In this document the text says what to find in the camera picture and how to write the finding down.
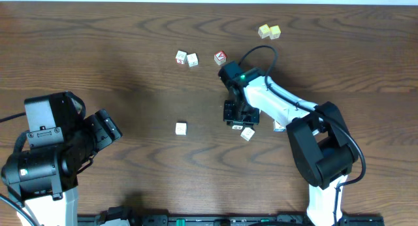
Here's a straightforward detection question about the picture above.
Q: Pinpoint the white block blue pencil picture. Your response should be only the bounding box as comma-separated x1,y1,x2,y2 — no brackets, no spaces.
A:
274,120,286,132

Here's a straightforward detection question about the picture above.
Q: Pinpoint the white block teal side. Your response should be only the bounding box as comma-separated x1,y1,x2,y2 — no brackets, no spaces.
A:
175,122,187,135

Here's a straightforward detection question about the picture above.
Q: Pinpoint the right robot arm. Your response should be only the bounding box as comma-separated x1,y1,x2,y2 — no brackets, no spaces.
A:
218,61,364,225

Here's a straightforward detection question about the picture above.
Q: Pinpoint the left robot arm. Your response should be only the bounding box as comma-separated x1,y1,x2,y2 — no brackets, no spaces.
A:
1,109,122,225

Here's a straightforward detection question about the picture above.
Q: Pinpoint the red letter A block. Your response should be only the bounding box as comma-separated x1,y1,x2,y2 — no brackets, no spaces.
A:
214,51,227,65

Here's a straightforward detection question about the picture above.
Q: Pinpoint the white block blue side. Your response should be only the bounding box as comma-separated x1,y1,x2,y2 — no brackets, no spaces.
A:
187,53,199,67

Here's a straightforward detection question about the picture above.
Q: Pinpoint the white block red number three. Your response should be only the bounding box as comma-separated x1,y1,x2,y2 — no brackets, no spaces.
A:
175,50,187,65

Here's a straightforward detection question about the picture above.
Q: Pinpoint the yellow block left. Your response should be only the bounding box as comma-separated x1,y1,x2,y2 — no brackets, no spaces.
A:
258,24,271,39

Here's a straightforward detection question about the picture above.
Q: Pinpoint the yellow block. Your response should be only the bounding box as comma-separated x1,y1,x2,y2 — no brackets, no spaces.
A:
269,25,281,40
258,24,271,39

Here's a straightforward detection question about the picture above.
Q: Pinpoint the yellow block right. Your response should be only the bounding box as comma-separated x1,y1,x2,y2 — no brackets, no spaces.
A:
269,25,281,40

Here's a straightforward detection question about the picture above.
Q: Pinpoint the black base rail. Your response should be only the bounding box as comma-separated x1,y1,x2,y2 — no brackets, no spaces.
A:
77,206,386,226

